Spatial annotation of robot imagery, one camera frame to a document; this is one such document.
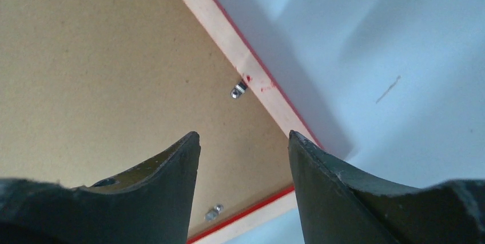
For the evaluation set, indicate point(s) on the orange wooden picture frame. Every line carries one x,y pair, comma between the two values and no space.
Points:
230,40

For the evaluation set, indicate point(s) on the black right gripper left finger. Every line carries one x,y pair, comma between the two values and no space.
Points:
150,202

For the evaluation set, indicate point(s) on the brown backing board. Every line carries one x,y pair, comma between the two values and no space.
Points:
91,88

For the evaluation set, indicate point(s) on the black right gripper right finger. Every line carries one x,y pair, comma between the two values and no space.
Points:
339,203

